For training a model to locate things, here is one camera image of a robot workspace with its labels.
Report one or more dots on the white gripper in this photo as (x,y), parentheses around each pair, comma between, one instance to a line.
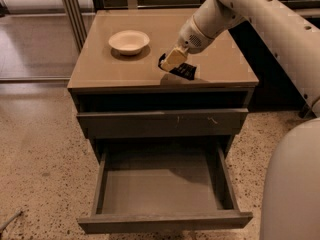
(192,38)

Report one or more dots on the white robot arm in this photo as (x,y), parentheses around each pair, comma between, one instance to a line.
(291,197)

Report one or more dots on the grey drawer cabinet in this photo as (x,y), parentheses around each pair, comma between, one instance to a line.
(103,80)

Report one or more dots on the grey top drawer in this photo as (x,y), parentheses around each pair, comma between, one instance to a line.
(167,123)

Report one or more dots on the open middle drawer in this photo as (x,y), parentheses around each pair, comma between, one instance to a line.
(163,188)

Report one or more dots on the white ceramic bowl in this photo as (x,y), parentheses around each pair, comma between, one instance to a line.
(129,42)

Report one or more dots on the metal window frame post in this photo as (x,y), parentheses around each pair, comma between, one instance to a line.
(72,9)

